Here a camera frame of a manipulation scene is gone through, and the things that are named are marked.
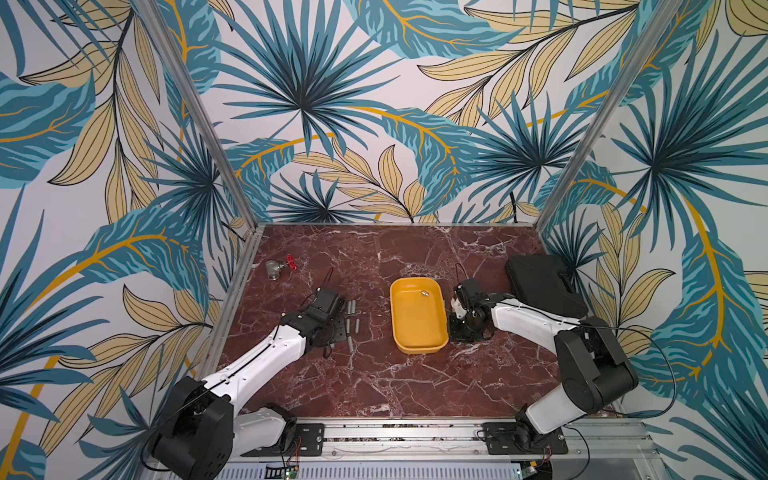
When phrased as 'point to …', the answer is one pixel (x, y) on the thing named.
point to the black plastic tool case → (543, 282)
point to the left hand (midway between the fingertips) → (336, 334)
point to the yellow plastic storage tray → (419, 314)
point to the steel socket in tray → (424, 293)
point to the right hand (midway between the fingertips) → (450, 335)
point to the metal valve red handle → (273, 267)
